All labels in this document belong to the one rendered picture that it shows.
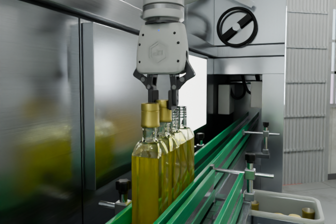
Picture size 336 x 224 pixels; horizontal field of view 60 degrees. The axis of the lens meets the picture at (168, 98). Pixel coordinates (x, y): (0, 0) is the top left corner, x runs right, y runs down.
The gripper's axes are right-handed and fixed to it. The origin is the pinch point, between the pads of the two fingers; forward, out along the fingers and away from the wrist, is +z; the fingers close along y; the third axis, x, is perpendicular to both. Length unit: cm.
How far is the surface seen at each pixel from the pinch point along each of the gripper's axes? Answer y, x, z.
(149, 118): 0.4, -7.4, 3.1
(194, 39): -13, 64, -21
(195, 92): -12, 64, 1
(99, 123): -12.1, -5.2, 5.0
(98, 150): -12.1, -5.6, 10.4
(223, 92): -11, 120, 3
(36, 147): -15.2, -18.6, 7.3
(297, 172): 41, 362, 118
